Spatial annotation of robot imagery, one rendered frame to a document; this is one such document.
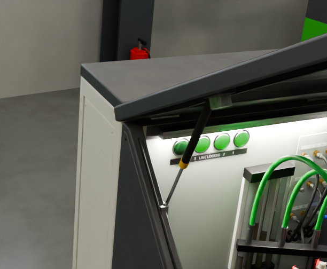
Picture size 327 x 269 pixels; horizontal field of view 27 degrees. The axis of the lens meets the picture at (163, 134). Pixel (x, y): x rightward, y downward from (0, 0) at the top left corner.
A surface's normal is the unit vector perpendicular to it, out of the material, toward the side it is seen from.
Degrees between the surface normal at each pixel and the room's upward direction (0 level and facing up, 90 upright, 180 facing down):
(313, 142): 90
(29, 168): 0
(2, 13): 90
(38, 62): 90
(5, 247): 0
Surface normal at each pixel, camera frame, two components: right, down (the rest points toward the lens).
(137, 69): 0.09, -0.90
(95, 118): -0.88, 0.11
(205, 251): 0.45, 0.41
